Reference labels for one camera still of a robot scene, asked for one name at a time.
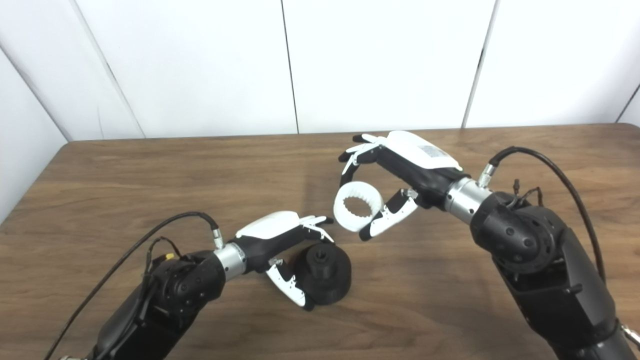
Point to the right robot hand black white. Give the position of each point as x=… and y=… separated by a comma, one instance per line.
x=420, y=155

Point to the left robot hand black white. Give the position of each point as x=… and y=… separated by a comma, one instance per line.
x=269, y=225

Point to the round black part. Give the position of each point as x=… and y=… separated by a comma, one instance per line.
x=330, y=280

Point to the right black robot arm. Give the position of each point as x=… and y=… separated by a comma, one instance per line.
x=550, y=280

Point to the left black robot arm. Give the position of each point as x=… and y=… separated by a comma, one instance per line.
x=175, y=292

